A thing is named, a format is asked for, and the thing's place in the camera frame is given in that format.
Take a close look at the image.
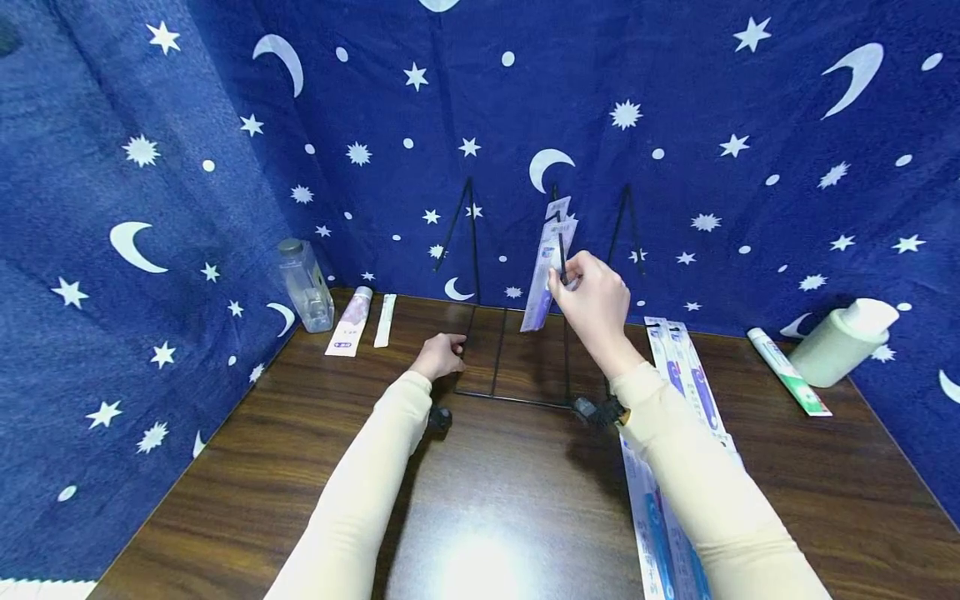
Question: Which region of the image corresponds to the person's right forearm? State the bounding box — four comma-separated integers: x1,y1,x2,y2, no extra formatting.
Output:
608,361,833,600

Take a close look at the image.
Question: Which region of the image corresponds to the green white toothpaste tube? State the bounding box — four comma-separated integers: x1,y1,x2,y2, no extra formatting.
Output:
746,327,833,418

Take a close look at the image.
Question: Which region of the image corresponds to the small white narrow packet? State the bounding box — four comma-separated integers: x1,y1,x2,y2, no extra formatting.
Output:
373,293,398,349

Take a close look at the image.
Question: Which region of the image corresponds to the person's left forearm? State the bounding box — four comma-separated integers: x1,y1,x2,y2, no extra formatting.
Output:
263,370,435,600

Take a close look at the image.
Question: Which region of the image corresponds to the clear plastic bottle grey cap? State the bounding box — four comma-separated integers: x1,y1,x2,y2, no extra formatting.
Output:
277,238,337,334

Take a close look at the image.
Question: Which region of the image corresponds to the pink white toothpaste tube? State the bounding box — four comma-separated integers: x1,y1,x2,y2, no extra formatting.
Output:
324,286,375,358

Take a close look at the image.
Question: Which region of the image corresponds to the white plastic bottle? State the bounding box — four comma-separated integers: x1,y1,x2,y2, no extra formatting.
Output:
787,297,900,389

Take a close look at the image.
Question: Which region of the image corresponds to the person's left hand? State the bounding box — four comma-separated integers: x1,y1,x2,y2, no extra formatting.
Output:
407,332,470,383

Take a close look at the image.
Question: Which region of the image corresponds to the person's right hand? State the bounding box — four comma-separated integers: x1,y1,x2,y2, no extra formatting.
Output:
547,250,636,382

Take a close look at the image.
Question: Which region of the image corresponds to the blue toothbrush blister pack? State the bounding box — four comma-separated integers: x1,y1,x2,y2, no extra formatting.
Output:
643,316,685,394
619,433,676,600
660,492,713,600
664,320,743,458

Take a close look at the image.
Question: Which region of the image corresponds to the black wire display rack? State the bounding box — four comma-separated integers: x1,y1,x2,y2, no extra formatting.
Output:
433,176,648,410

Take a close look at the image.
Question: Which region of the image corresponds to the purple toothbrush blister pack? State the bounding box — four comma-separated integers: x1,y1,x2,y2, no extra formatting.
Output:
519,217,580,333

